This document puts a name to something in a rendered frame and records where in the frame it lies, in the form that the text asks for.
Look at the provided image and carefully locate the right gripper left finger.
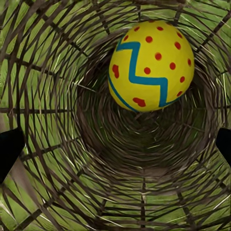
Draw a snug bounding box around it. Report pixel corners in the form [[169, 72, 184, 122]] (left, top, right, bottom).
[[0, 128, 25, 183]]

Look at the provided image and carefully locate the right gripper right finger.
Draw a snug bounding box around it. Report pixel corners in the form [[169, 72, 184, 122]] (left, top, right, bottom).
[[216, 127, 231, 168]]

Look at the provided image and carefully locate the wicker basket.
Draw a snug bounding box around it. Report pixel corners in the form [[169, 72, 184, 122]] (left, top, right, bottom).
[[0, 0, 231, 231]]

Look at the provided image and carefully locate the easter egg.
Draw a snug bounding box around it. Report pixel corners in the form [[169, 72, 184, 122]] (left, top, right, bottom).
[[107, 20, 195, 112]]

